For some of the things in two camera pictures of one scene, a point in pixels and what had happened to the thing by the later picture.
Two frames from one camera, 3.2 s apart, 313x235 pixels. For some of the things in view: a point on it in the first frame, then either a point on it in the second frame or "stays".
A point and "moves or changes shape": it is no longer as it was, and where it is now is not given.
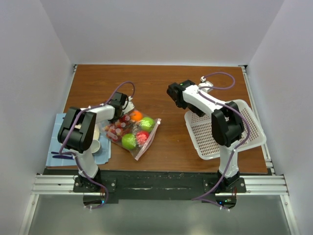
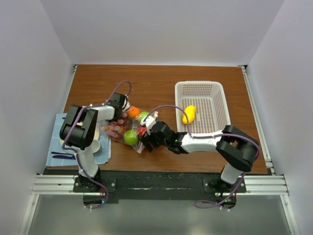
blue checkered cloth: [58, 154] stays
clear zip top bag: [132, 132] moves or changes shape
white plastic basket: [200, 130] moves or changes shape
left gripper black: [110, 120] stays
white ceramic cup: [96, 149] stays
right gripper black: [197, 112] → [145, 139]
